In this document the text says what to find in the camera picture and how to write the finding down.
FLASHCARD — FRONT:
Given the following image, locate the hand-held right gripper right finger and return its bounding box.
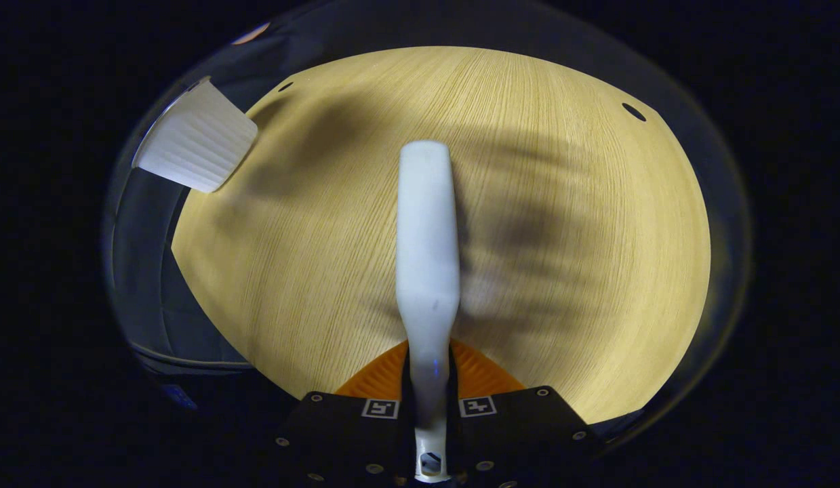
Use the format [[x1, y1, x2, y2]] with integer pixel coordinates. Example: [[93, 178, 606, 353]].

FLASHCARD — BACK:
[[447, 339, 603, 487]]

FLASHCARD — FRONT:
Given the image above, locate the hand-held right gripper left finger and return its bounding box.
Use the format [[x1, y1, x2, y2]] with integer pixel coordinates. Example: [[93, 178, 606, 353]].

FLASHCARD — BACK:
[[271, 339, 418, 486]]

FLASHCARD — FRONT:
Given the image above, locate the small white broom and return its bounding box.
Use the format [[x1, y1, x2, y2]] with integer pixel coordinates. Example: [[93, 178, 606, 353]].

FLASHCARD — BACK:
[[395, 140, 461, 483]]

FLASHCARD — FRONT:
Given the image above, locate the white ribbed garbage bin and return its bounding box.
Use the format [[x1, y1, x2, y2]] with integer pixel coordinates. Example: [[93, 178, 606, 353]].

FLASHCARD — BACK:
[[132, 76, 259, 194]]

